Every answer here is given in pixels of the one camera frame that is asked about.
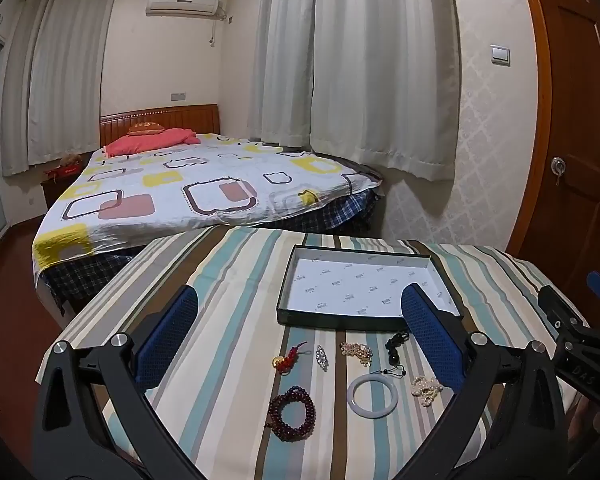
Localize dark red bead bracelet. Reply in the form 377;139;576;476
264;386;317;442

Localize white jade bangle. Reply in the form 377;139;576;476
347;374;394;415

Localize red knot charm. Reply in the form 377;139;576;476
272;341;308;375

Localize shallow dark cardboard box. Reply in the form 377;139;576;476
276;245;462;332

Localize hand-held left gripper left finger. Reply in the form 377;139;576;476
32;284;201;480

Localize white air conditioner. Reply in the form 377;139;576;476
145;0;227;17

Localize white window curtain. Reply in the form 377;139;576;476
0;0;118;177
307;0;463;182
247;0;321;148

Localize bed with patterned cover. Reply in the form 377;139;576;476
32;132;383;281

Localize brown wooden door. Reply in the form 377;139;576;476
515;0;600;283

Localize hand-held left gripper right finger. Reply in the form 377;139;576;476
400;282;571;480

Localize red embroidered cushion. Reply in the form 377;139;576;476
128;121;165;137

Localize wooden bed headboard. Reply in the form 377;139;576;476
99;104;221;148

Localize wooden nightstand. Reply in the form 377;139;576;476
41;152;96;211

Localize pearl necklace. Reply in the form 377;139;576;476
411;375;442;407

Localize pink pillow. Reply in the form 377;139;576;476
103;127;199;157

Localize black cord pendant necklace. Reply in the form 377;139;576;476
384;330;411;378

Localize gold chain bracelet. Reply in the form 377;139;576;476
340;341;373;365

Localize person's right hand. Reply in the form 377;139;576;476
567;400;600;461

